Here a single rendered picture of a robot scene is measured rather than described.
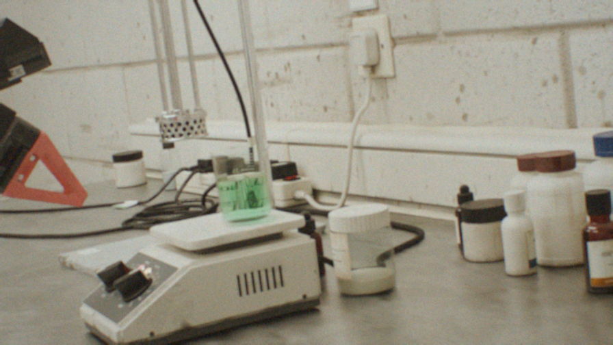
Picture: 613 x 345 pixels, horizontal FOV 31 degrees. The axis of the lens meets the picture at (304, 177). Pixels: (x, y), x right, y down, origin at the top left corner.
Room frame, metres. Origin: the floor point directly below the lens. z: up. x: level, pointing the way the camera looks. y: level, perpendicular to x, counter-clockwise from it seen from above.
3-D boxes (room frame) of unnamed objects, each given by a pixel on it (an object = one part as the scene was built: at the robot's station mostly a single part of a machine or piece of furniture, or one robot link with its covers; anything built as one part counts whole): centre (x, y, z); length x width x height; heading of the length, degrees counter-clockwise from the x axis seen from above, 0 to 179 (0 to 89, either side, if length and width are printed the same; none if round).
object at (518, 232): (1.05, -0.20, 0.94); 0.03 x 0.03 x 0.08
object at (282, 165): (1.66, 0.04, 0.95); 0.07 x 0.04 x 0.02; 119
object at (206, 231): (1.04, 0.08, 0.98); 0.12 x 0.12 x 0.01; 26
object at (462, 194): (1.19, -0.17, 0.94); 0.03 x 0.03 x 0.07
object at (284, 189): (1.79, 0.11, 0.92); 0.40 x 0.06 x 0.04; 29
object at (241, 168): (1.03, 0.06, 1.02); 0.06 x 0.05 x 0.08; 84
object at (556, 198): (1.07, -0.25, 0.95); 0.06 x 0.06 x 0.11
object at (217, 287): (1.03, 0.10, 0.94); 0.22 x 0.13 x 0.08; 116
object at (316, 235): (1.15, 0.00, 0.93); 0.03 x 0.03 x 0.07
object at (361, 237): (1.06, -0.05, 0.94); 0.06 x 0.06 x 0.08
